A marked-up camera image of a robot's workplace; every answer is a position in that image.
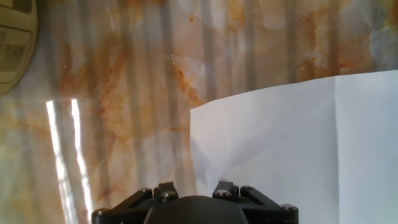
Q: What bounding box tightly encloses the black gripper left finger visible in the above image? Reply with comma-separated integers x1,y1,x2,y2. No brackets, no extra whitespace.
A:
91,181,180,218

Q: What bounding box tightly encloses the white paper sheet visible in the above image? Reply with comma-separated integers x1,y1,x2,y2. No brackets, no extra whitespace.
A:
189,70,398,224

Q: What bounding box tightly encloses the orange marble pattern mat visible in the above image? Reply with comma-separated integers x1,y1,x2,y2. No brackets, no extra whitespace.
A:
0,0,398,224

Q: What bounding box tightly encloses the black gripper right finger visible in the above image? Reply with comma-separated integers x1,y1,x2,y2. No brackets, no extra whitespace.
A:
212,180,299,219

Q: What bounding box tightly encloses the beige round labelled object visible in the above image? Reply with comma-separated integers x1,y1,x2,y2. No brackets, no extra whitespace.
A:
0,0,39,96

